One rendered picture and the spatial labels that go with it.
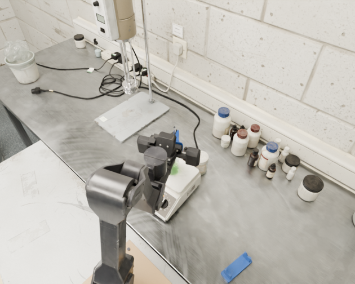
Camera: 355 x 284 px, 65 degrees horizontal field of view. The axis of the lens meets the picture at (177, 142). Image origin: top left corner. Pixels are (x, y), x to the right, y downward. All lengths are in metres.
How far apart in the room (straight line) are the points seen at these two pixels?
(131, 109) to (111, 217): 0.90
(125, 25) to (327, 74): 0.68
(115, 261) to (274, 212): 0.61
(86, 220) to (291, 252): 0.67
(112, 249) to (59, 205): 0.54
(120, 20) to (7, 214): 0.76
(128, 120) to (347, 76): 0.85
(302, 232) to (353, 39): 0.60
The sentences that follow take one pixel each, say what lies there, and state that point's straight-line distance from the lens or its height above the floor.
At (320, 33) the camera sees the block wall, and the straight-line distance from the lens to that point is 1.00.
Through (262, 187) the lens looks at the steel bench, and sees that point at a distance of 1.09.
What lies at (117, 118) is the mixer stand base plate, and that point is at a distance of 1.31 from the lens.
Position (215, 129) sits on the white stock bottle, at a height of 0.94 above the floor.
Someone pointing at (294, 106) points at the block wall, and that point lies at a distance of 1.14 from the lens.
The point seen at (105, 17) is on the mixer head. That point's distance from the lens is 1.02.
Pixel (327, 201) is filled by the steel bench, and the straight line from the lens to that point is 1.15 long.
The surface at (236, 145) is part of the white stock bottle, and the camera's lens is 1.12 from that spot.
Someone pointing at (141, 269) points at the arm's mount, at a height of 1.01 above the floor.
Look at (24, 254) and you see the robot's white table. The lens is 1.04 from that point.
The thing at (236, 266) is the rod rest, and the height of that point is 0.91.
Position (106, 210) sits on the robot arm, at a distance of 0.49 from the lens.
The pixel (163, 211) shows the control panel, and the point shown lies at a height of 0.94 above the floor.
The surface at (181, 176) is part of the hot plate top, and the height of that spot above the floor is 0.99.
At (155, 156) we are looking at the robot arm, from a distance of 0.67.
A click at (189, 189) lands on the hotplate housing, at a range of 0.97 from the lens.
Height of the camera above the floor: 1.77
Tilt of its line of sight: 47 degrees down
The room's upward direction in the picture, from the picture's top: straight up
